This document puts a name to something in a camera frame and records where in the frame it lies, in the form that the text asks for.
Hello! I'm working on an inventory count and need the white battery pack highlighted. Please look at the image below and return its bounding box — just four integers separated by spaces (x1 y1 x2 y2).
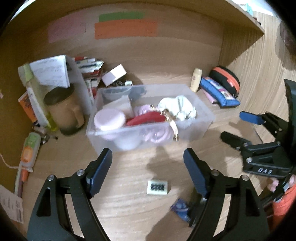
147 180 168 195

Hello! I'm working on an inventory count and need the brown ceramic mug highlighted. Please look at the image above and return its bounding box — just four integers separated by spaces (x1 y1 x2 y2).
44 84 85 136

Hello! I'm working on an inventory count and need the green sticky note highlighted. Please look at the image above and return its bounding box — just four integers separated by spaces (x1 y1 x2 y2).
99 11 145 22

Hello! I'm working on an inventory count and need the orange book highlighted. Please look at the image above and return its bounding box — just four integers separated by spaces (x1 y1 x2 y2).
18 92 38 123

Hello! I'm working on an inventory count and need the white paper notebook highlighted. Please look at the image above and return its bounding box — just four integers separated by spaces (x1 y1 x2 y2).
29 55 70 88

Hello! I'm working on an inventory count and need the white cloth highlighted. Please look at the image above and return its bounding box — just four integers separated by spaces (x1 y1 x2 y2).
157 95 197 121

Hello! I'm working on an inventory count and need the stack of books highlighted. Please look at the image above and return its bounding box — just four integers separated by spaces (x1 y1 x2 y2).
72 56 104 100

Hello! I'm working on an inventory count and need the small white box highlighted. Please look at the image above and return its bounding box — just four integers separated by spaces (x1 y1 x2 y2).
101 64 126 86

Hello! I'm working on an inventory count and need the red booklet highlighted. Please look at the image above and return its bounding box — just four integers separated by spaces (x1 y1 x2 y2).
126 111 166 126

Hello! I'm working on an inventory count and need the cream lotion bottle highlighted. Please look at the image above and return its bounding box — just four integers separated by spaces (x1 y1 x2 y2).
190 68 202 92

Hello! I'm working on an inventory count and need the blue pencil pouch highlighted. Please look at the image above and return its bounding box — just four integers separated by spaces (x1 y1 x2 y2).
200 77 240 108

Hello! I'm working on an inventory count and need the pink sticky note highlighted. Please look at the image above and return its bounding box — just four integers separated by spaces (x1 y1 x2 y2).
47 14 86 43

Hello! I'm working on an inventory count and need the blue foil packet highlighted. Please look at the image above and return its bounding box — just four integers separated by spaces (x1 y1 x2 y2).
170 198 191 223

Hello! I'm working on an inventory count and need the orange pen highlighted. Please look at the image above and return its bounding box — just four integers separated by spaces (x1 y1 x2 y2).
15 163 29 197

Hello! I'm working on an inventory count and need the orange green tube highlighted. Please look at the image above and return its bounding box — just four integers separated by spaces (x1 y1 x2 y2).
21 132 41 172

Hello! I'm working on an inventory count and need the right hand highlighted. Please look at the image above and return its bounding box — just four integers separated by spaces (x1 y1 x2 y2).
267 174 295 192

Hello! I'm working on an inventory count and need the black orange zip case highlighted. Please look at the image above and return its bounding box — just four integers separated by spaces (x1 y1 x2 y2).
209 65 241 98

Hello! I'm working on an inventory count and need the pink cable bag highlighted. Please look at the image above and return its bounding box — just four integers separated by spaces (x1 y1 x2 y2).
133 104 174 144

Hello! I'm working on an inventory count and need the yellow green spray bottle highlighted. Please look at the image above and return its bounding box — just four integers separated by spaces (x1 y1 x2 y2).
18 63 58 132

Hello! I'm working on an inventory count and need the printed paper receipt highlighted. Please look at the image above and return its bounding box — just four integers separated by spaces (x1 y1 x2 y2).
0 185 24 223

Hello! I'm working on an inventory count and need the bowl of trinkets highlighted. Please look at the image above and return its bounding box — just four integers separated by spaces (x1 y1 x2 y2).
101 80 133 102

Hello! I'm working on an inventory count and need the clear plastic storage bin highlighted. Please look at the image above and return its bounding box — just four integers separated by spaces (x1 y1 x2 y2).
86 84 214 153

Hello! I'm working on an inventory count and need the white cord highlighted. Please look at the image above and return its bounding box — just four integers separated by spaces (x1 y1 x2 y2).
0 152 23 171

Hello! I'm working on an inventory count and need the gold chain trinket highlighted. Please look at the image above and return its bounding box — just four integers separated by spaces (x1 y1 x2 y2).
149 104 179 141

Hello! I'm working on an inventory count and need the pink round jar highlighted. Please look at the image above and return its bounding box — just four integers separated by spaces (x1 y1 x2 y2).
94 108 126 132

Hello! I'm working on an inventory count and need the orange sticky note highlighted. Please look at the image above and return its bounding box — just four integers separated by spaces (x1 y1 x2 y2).
94 19 158 40

